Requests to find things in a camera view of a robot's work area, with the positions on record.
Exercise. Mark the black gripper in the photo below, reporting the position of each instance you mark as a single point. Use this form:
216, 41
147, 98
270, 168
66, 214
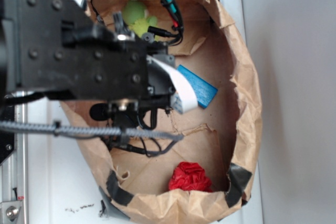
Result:
131, 84

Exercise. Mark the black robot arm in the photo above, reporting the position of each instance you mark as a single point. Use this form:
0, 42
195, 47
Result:
52, 49

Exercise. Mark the blue wooden block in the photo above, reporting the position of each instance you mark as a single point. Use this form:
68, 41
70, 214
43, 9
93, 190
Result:
205, 92

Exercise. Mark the green plush turtle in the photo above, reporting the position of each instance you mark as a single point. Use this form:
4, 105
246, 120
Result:
137, 17

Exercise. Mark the red crumpled plastic ball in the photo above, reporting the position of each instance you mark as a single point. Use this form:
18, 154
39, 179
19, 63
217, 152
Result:
189, 176

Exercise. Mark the brown paper bag bin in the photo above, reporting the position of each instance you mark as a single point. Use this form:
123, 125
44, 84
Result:
223, 138

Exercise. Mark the black mounting plate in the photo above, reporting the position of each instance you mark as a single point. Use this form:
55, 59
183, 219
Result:
7, 138

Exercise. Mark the aluminium frame rail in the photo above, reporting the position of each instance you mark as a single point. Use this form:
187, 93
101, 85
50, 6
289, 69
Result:
14, 181

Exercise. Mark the silver corner bracket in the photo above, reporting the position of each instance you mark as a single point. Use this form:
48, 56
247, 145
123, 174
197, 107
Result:
10, 211

